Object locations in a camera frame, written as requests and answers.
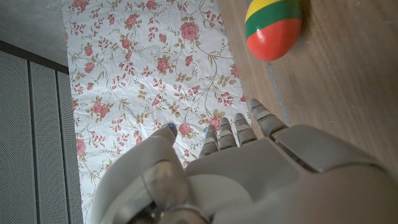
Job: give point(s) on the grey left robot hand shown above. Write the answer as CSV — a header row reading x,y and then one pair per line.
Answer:
x,y
248,180

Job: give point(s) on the striped wooden maraca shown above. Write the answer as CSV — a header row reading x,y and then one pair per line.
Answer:
x,y
273,34

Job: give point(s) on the floral backdrop cloth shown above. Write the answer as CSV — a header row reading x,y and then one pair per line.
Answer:
x,y
140,62

